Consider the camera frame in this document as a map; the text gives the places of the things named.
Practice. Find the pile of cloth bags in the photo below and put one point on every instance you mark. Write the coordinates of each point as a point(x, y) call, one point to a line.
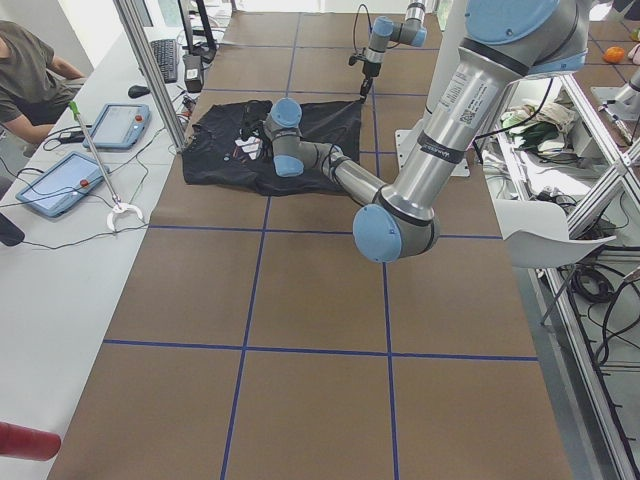
point(545, 132)

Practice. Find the blue teach pendant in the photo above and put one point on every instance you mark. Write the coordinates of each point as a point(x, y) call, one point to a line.
point(62, 186)
point(119, 126)

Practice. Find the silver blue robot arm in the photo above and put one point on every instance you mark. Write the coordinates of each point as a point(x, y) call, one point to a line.
point(385, 34)
point(502, 43)

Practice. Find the aluminium side rack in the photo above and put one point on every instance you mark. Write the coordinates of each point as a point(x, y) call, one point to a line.
point(572, 220)

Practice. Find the black computer mouse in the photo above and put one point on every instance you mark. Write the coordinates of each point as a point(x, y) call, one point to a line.
point(137, 91)

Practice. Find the black keyboard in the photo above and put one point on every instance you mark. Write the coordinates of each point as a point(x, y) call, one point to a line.
point(165, 52)

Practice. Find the red cylinder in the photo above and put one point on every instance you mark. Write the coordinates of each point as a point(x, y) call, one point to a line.
point(28, 444)

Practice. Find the white curved sheet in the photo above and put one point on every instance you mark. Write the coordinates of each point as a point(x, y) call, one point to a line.
point(536, 234)

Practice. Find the near blue teach pendant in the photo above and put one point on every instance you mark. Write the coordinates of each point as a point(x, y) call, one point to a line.
point(62, 186)

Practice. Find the aluminium frame post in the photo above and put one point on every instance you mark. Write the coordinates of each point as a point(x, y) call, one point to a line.
point(141, 48)

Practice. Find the black power adapter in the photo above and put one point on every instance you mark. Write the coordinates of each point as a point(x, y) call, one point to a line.
point(193, 73)

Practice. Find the black monitor stand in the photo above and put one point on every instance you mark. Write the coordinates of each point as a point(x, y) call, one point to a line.
point(199, 42)

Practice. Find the white reacher grabber tool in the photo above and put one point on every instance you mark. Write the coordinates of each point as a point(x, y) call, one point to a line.
point(119, 207)

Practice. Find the seated person in green shirt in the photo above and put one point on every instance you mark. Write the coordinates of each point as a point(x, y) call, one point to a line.
point(35, 84)

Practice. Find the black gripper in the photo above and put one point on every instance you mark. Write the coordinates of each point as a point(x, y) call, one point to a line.
point(259, 129)
point(369, 69)

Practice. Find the far blue teach pendant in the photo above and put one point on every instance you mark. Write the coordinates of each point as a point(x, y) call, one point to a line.
point(119, 126)

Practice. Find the orange fruit toy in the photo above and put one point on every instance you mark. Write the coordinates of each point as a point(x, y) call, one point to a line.
point(614, 55)

